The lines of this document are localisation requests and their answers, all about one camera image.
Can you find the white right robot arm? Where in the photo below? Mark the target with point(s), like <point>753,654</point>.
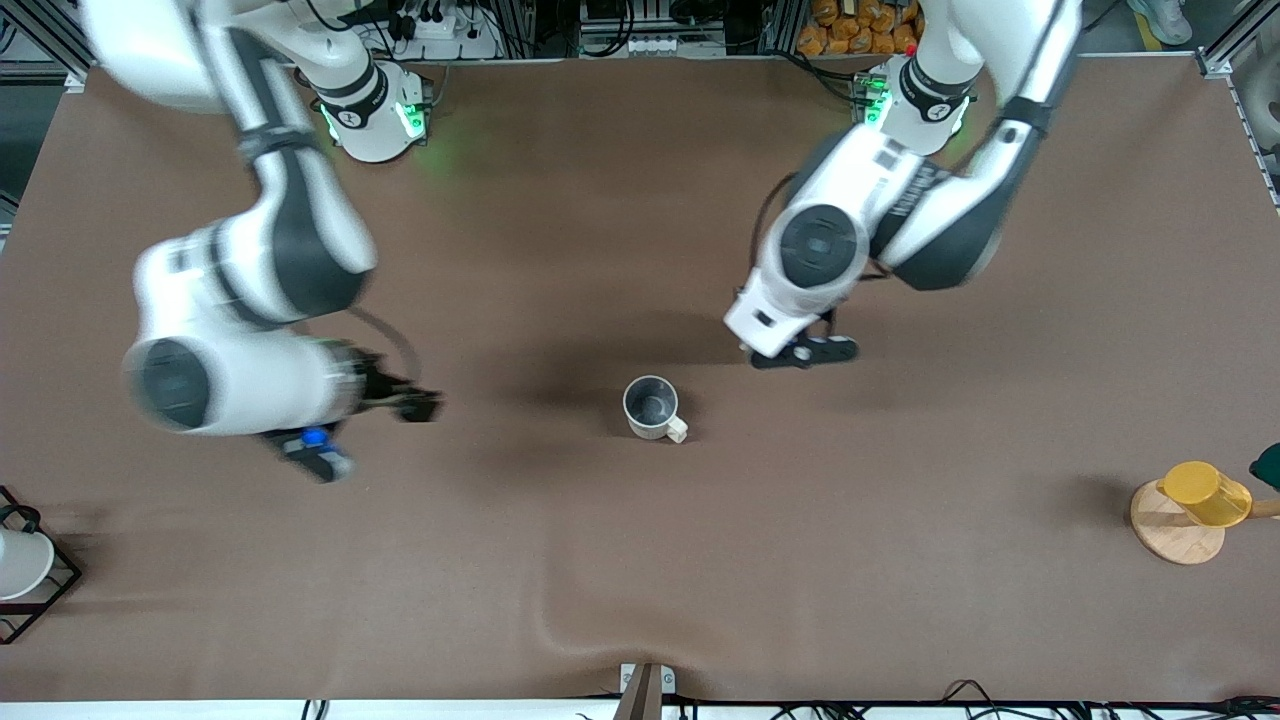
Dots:
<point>290,240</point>

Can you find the bag of orange snacks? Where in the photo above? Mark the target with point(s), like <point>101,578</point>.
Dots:
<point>855,28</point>

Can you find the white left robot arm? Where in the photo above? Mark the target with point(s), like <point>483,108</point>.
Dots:
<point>940,230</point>

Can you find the aluminium frame corner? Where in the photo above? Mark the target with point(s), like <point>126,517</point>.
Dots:
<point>1225,50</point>

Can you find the wooden cup stand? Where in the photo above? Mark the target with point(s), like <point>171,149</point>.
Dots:
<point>1175,540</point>

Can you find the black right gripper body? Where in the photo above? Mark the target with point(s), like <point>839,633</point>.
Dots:
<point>376,385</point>

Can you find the yellow cup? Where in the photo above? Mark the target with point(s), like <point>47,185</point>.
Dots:
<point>1205,493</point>

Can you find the metal table bracket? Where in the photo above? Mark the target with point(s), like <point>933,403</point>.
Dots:
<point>645,685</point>

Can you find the white power strip with plugs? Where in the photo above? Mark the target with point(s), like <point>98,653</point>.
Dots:
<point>450,35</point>

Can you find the dark green cup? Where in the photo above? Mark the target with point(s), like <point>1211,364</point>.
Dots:
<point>1268,467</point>

